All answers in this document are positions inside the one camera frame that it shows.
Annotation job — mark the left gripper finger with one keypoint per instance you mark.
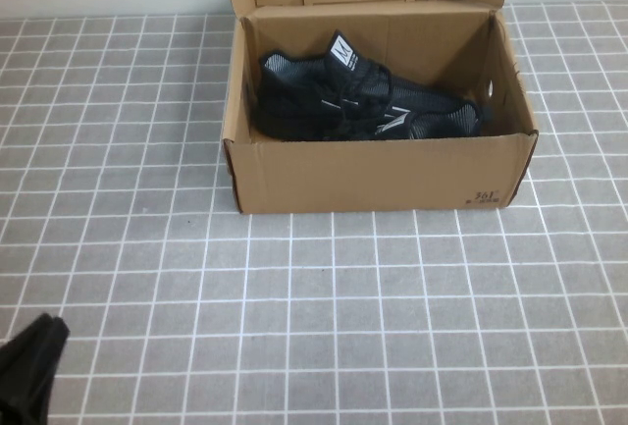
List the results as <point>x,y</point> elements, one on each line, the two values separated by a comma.
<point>27,351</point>
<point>44,386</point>

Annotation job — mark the brown cardboard shoe box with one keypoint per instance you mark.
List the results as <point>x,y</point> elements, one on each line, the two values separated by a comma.
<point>294,175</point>

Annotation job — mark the black knit sneaker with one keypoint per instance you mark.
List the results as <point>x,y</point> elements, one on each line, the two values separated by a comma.
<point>441,123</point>
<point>289,96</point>

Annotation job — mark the grey checked tablecloth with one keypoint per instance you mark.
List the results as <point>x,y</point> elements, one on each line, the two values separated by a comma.
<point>196,297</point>

